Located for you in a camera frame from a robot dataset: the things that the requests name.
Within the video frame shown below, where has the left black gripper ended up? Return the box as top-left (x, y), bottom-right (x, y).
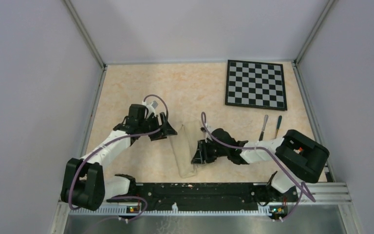
top-left (138, 112), bottom-right (177, 141)

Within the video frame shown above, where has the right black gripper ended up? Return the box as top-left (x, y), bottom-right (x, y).
top-left (191, 137), bottom-right (229, 163)

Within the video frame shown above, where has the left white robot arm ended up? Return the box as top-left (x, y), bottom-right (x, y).
top-left (60, 101), bottom-right (177, 211)

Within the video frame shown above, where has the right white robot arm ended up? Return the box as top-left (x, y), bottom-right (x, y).
top-left (190, 128), bottom-right (330, 201)

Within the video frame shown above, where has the silver knife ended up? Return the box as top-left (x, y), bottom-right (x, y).
top-left (259, 115), bottom-right (269, 141)

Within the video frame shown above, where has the black white checkerboard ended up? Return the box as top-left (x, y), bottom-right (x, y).
top-left (224, 60), bottom-right (287, 111)

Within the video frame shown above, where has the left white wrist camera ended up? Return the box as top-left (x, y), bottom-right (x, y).
top-left (142, 101), bottom-right (158, 118)

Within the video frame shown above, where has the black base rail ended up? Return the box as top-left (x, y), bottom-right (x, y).
top-left (122, 182), bottom-right (298, 212)

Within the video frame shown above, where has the gold spoon green handle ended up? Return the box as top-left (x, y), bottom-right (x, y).
top-left (274, 115), bottom-right (282, 138)

